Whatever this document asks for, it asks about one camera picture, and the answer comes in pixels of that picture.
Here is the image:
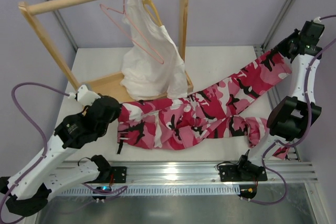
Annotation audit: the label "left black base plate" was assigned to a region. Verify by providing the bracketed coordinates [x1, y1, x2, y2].
[109, 166, 127, 184]

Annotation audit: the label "pink wire hanger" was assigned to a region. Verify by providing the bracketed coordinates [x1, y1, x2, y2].
[99, 0, 164, 65]

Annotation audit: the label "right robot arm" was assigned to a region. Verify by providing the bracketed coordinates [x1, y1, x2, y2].
[231, 20, 324, 182]

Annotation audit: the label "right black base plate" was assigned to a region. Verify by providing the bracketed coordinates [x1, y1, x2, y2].
[219, 165, 268, 182]

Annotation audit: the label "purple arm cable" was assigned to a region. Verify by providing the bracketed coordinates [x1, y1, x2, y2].
[246, 14, 336, 205]
[0, 82, 79, 224]

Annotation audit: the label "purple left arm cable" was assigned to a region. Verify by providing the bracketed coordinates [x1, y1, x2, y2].
[0, 82, 79, 224]

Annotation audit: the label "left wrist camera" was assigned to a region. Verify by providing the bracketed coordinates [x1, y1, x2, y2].
[68, 84, 101, 106]

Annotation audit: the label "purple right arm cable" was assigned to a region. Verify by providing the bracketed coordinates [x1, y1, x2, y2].
[246, 14, 336, 205]

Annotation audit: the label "wooden hanger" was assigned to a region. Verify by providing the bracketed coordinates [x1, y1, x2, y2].
[142, 0, 163, 27]

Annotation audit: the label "pink camouflage trousers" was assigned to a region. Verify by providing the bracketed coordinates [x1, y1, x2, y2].
[117, 50, 291, 151]

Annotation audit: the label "white t-shirt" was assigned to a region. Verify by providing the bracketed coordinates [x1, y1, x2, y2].
[121, 0, 188, 100]

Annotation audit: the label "slotted cable duct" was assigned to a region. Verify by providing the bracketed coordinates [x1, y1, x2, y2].
[41, 186, 241, 197]

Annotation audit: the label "aluminium mounting rail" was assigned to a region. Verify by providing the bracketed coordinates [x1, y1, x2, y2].
[31, 161, 318, 189]

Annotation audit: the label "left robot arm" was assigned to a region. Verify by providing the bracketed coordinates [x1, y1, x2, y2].
[1, 96, 121, 217]

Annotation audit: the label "wooden clothes rack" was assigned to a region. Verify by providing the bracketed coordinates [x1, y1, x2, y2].
[18, 0, 193, 102]

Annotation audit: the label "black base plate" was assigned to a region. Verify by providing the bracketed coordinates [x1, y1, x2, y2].
[219, 165, 268, 182]
[109, 166, 127, 184]

